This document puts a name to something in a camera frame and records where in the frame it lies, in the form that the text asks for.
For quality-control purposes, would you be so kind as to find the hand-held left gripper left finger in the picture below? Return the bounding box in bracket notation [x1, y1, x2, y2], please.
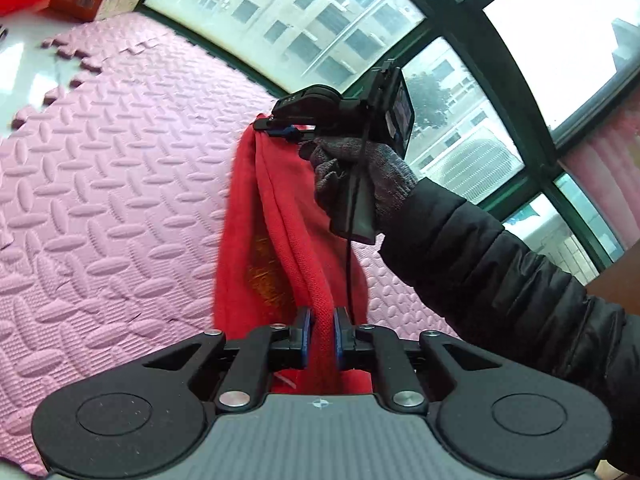
[142, 306, 316, 413]

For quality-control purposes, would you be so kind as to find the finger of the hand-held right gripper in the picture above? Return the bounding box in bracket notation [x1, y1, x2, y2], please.
[252, 116, 321, 144]

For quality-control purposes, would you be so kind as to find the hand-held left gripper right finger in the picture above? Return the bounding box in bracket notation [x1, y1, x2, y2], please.
[332, 306, 503, 412]

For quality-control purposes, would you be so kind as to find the red knit garment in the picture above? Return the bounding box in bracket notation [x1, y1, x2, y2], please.
[214, 121, 373, 396]

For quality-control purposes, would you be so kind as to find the person's right hand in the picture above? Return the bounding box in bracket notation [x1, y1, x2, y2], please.
[300, 137, 419, 235]

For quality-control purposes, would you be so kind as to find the green tree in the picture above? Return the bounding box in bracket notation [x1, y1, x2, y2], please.
[404, 71, 453, 133]

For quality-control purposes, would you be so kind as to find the white louvred air conditioner unit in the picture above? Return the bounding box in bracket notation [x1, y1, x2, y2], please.
[425, 127, 525, 206]

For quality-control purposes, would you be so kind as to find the beige apartment building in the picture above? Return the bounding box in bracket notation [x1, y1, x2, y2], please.
[145, 0, 501, 171]

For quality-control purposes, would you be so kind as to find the pink foam floor mat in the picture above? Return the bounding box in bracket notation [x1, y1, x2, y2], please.
[0, 10, 461, 480]

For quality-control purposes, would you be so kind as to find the pink curtain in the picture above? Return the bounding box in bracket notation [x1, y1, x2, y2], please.
[560, 105, 640, 221]

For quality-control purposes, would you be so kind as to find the brown wooden cabinet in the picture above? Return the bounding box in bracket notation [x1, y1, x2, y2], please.
[585, 245, 640, 303]

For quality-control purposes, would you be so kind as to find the black cable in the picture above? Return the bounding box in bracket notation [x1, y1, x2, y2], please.
[344, 92, 373, 326]

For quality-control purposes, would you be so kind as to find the dark green window frame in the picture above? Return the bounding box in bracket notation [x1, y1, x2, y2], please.
[137, 0, 640, 273]

